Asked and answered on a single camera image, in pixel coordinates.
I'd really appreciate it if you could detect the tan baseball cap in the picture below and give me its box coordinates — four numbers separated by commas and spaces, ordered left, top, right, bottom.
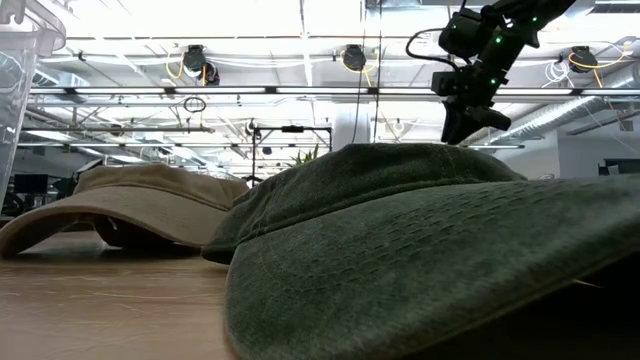
0, 163, 250, 261

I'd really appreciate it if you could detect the black ceiling cable reel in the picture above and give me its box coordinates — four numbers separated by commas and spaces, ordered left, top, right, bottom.
180, 43, 209, 76
340, 43, 368, 72
568, 44, 599, 75

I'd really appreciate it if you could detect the clear plastic bin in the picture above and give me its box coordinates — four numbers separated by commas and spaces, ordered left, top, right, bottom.
0, 0, 67, 216

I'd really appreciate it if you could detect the long ceiling light bar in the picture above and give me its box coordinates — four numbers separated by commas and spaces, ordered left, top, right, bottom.
28, 85, 640, 97

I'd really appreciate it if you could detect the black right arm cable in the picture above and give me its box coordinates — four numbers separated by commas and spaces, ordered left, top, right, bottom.
405, 27, 461, 71

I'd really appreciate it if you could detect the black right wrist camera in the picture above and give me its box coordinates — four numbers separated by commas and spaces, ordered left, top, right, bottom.
431, 71, 457, 97

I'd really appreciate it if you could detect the silver air duct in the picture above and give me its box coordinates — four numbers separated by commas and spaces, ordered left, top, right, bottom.
462, 92, 640, 147

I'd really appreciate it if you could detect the black metal frame stand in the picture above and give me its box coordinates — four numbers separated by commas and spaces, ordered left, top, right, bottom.
251, 124, 334, 187

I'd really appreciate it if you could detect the small plant in white pot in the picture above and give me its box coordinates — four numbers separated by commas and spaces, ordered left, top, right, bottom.
288, 143, 321, 169

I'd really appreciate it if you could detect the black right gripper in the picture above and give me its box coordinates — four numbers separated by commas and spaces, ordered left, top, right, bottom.
440, 66, 513, 147

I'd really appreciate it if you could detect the faded green baseball cap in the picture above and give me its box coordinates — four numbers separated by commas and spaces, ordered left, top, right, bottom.
201, 142, 640, 360

